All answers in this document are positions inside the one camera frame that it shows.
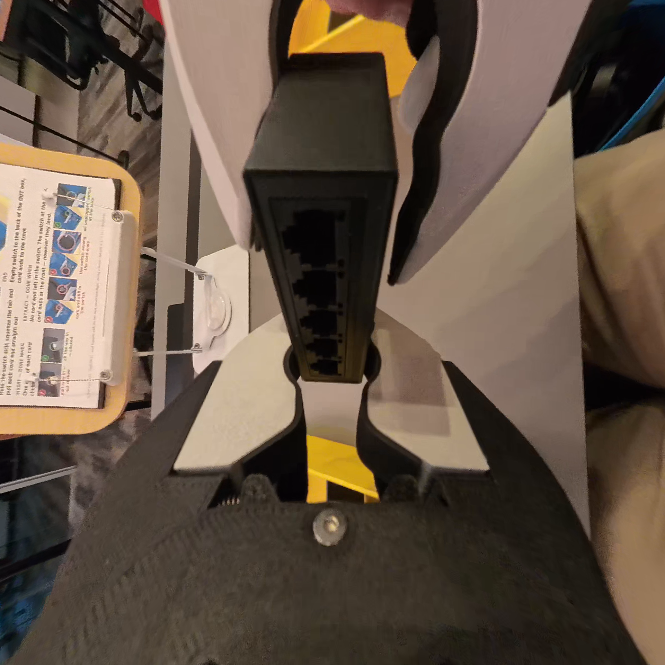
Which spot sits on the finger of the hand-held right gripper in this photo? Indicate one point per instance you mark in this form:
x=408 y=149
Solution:
x=218 y=78
x=509 y=78

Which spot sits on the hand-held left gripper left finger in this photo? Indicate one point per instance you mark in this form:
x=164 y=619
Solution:
x=244 y=410

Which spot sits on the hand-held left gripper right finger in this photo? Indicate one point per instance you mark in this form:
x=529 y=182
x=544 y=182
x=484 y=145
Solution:
x=421 y=415

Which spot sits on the yellow storage bin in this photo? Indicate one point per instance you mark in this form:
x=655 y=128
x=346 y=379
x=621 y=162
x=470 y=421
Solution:
x=337 y=467
x=311 y=31

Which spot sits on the black network switch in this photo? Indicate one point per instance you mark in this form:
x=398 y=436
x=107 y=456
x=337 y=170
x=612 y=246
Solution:
x=322 y=208

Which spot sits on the person's right hand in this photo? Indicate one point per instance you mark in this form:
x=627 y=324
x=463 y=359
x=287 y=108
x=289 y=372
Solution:
x=371 y=10

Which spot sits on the blue tote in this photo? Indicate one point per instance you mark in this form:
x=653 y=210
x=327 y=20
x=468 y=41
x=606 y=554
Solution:
x=649 y=106

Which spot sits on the white board stand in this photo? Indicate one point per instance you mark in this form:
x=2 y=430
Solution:
x=228 y=260

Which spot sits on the white clamp bar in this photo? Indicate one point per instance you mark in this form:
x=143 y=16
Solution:
x=124 y=291

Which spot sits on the instruction sheet on board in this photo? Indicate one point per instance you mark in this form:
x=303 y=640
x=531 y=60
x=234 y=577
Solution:
x=62 y=421

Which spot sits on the person's beige trousers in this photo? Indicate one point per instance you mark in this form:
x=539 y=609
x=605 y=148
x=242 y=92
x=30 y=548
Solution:
x=623 y=260

